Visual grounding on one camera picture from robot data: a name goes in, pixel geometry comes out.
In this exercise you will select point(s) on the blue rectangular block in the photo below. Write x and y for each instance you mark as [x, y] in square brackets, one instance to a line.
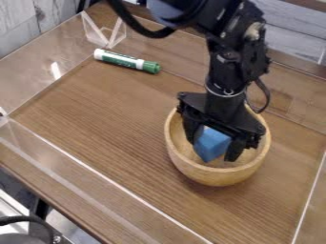
[211, 144]

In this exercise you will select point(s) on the clear acrylic tray wall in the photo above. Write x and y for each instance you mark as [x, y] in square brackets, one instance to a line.
[103, 207]

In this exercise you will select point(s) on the green white marker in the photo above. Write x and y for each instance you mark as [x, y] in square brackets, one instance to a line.
[127, 61]

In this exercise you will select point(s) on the black metal table leg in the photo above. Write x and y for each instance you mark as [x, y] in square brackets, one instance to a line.
[41, 209]

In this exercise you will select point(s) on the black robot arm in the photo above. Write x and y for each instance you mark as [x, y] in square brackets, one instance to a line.
[232, 27]

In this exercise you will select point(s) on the clear acrylic triangular bracket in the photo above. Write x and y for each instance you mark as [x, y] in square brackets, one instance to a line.
[101, 36]

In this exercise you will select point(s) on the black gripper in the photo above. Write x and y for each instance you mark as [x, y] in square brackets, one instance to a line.
[222, 112]

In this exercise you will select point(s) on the brown wooden bowl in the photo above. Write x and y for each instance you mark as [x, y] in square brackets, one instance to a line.
[218, 173]

